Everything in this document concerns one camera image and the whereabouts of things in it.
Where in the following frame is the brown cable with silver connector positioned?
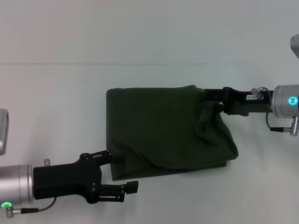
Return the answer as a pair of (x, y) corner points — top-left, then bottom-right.
(4, 196), (57, 219)

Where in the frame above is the dark green t-shirt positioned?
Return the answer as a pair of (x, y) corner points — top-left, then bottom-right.
(105, 84), (240, 182)

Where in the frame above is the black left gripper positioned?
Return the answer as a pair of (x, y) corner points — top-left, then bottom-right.
(33, 150), (140, 204)

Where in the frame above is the silver elbow connector with cable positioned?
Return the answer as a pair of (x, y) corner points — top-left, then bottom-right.
(250, 86), (266, 96)

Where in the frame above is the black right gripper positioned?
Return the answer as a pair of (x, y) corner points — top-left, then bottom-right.
(202, 86), (276, 117)

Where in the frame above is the dark cable with silver connector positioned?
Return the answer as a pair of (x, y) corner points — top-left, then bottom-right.
(267, 111), (299, 136)

